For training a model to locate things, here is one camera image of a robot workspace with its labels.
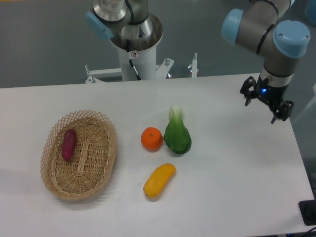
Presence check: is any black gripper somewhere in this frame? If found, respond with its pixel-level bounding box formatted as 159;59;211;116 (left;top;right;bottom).
240;73;294;124

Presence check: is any purple sweet potato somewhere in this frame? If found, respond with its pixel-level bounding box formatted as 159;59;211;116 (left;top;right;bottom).
62;129;77;161

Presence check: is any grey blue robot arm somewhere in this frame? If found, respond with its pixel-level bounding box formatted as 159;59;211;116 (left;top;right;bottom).
85;0;310;121

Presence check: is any woven wicker basket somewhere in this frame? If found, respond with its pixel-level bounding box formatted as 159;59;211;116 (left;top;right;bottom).
40;110;117;200

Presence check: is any green bok choy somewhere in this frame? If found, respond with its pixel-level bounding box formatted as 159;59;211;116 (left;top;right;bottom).
163;106;192;155

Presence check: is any black device at edge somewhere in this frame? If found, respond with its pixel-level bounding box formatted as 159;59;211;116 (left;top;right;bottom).
298;199;316;226

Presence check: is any orange fruit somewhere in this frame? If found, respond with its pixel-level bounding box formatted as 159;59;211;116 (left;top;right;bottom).
141;127;163;152

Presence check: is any yellow mango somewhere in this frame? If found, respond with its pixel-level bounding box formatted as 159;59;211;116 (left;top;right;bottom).
143;163;176;198

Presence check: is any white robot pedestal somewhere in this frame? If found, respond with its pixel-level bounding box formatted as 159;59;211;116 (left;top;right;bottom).
111;13;163;81

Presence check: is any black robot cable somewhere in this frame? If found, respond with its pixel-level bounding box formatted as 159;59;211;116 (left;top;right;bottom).
125;39;143;81

